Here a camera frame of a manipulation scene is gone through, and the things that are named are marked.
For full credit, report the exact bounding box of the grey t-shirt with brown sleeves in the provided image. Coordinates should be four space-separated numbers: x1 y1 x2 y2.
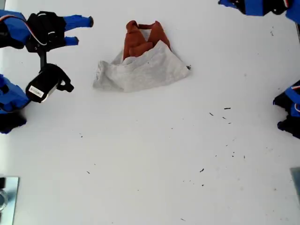
92 20 192 93

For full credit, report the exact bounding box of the red white arm wire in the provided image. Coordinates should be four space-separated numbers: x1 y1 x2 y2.
0 15 57 45

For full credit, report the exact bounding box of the black camera stalk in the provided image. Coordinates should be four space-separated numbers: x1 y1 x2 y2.
39 50 48 71

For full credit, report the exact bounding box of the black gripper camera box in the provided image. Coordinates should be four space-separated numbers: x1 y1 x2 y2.
25 63 75 104

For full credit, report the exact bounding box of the steel base plate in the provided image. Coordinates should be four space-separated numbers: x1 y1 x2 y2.
0 177 20 225

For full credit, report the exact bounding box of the steel post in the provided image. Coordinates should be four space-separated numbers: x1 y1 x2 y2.
0 189 9 211

